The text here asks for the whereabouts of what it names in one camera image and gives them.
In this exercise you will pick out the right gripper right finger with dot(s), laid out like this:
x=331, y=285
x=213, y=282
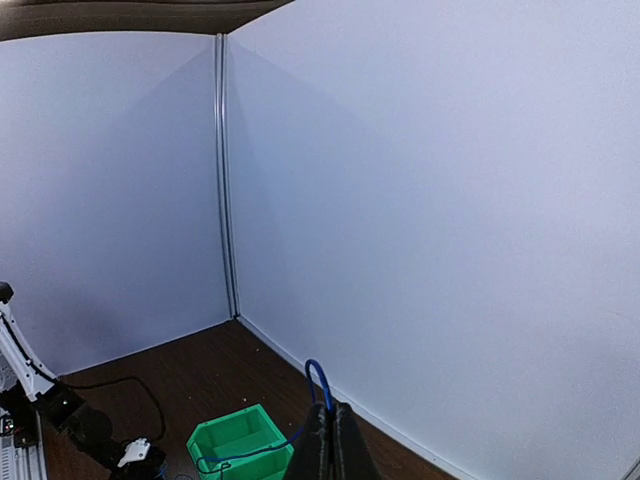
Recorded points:
x=352, y=459

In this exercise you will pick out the left aluminium post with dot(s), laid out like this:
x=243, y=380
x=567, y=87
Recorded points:
x=222, y=164

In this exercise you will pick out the front aluminium rail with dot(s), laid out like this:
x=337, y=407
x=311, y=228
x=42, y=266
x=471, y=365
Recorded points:
x=22, y=449

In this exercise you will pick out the left green bin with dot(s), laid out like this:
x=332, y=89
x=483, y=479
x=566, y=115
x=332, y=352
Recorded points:
x=245, y=444

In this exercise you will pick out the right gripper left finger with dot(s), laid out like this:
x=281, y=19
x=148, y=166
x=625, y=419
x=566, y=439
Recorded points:
x=310, y=460

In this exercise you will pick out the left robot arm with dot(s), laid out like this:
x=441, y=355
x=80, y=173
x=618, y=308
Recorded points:
x=31, y=393

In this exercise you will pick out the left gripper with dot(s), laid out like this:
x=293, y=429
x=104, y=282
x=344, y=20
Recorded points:
x=150, y=468

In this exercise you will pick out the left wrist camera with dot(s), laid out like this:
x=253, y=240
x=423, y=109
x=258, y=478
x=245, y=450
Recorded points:
x=135, y=451

